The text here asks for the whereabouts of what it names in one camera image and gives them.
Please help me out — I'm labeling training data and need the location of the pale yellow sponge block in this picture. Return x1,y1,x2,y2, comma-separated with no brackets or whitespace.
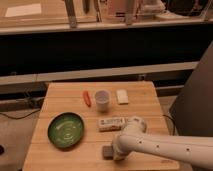
116,89,129,104

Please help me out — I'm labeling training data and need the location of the white labelled bottle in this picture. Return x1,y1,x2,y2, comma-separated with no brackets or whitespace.
98,117,126,132

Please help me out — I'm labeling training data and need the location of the grey rectangular eraser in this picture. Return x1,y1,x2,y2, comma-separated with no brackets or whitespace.
102,146,114,160

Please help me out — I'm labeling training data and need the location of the wooden table top board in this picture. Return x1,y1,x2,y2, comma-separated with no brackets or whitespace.
23,81,179,171

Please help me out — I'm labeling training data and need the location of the orange carrot toy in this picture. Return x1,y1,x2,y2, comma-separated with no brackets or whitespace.
83,91,91,107

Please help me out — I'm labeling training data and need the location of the green round bowl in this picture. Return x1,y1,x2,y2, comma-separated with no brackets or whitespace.
47,112,84,149

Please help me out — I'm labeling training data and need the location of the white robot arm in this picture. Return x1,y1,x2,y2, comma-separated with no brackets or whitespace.
112,116,213,169

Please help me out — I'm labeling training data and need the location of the black cable on floor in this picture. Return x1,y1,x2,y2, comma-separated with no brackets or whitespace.
0,108,42,121

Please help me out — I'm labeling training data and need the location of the white ceramic cup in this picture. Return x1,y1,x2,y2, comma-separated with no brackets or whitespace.
94,90,110,112

